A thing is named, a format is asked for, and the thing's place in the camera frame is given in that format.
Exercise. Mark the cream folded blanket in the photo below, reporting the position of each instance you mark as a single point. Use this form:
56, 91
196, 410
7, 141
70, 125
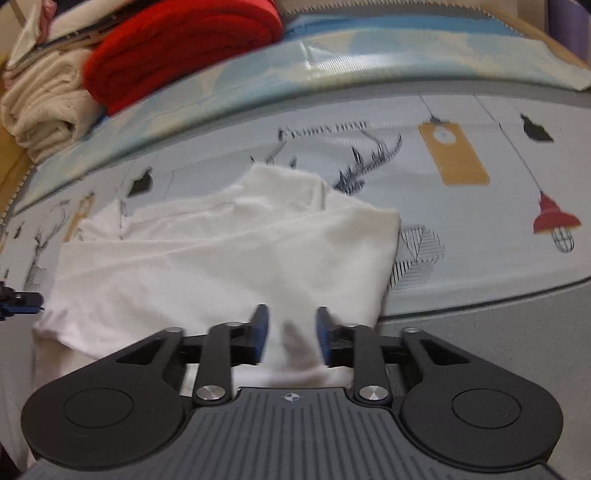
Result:
46, 106

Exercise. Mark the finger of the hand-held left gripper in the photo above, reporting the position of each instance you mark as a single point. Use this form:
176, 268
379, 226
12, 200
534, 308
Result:
21, 302

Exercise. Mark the grey bed sheet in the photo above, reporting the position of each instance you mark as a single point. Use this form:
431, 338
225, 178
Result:
485, 327

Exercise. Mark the light blue quilt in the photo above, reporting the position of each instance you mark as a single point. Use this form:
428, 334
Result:
323, 69

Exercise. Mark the pile of folded clothes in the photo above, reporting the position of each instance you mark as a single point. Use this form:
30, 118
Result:
78, 27

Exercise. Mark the wooden bed side rail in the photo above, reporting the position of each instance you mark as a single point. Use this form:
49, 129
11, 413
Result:
531, 32

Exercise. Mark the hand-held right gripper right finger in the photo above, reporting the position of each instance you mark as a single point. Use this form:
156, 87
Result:
324, 336

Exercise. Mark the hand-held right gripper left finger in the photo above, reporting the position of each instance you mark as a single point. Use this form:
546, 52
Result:
261, 333

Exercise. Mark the wooden headboard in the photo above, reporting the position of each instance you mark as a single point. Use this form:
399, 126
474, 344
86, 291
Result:
11, 175

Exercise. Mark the white long-sleeve shirt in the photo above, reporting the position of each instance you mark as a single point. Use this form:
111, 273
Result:
221, 258

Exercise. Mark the red folded blanket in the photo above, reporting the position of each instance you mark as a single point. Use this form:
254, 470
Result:
180, 50

